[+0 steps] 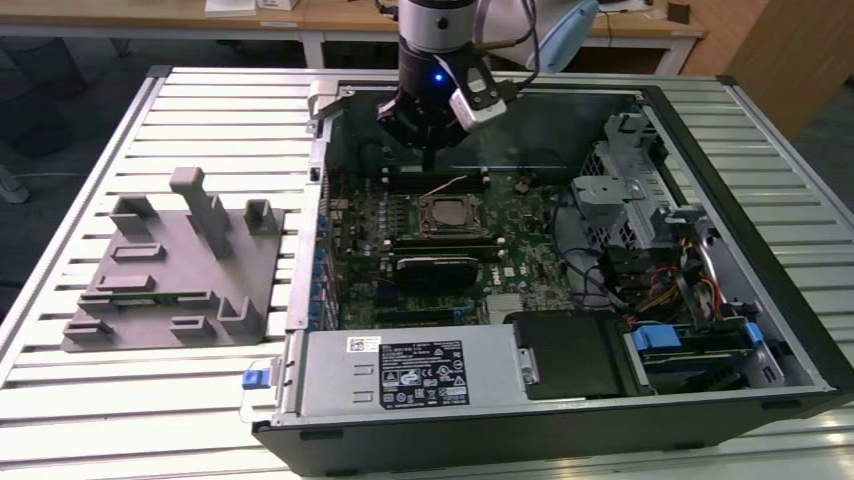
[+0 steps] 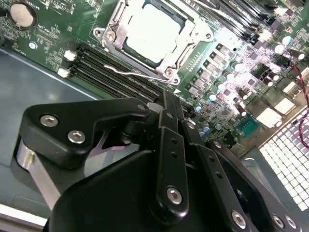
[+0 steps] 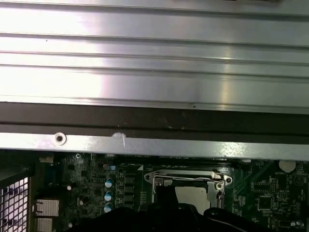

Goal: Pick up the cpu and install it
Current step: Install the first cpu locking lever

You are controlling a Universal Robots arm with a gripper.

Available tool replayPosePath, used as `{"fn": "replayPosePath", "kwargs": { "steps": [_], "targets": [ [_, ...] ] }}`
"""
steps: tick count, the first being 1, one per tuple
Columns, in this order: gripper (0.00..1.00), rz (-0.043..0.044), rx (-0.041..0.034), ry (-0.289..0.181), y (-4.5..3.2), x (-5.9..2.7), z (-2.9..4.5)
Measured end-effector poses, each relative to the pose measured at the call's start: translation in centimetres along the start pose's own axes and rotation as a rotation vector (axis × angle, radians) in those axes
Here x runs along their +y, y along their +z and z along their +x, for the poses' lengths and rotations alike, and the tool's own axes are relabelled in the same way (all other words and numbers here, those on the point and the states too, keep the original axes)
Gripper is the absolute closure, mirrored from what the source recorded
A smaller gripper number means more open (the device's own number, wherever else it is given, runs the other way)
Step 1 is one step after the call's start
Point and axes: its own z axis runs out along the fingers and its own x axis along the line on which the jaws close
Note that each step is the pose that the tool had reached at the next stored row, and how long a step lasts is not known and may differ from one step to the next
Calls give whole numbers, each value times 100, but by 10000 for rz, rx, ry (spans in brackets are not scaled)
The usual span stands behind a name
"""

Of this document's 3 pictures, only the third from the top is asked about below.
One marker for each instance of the metal socket cover frame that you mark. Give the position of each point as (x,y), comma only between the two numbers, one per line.
(213,193)

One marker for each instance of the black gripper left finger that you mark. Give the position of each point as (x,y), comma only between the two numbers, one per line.
(135,220)

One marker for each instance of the silver CPU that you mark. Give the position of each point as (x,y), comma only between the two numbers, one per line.
(193,195)

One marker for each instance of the black PC case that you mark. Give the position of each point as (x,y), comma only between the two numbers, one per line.
(154,118)

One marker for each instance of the round coin battery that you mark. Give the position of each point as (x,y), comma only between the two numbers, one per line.
(287,165)

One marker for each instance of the green motherboard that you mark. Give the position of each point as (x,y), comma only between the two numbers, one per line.
(253,174)

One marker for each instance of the thin metal locking lever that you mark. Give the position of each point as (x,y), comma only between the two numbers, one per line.
(193,179)

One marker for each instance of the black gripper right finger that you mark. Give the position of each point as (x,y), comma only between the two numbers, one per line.
(229,222)

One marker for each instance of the CPU socket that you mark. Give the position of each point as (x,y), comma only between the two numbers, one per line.
(149,176)

